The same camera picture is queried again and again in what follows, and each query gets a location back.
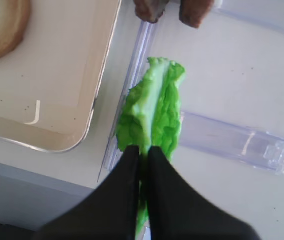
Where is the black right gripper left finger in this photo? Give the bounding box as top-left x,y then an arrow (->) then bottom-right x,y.
35,145 -> 139,240

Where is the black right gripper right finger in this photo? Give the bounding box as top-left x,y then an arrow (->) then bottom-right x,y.
147,146 -> 260,240

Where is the green lettuce leaf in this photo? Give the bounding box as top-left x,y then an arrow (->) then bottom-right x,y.
117,57 -> 186,235

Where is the clear lettuce holder strip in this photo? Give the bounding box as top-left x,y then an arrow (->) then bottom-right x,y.
179,111 -> 284,176

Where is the outer brown meat patty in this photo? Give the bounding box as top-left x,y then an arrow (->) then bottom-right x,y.
179,0 -> 215,29

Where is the brown meat patty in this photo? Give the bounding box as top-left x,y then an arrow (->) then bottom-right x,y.
179,0 -> 215,29
133,0 -> 169,24

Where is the inner brown meat patty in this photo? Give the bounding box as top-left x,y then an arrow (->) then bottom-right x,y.
133,0 -> 169,24

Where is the bread slice on tray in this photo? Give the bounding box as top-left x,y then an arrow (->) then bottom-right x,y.
0,0 -> 31,58

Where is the white rectangular tray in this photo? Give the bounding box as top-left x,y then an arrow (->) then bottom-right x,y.
0,0 -> 121,152

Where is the clear patty holder strip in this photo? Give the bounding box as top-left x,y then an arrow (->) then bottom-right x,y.
213,0 -> 284,33

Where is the right clear acrylic rail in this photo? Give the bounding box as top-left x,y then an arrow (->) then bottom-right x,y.
97,21 -> 157,184

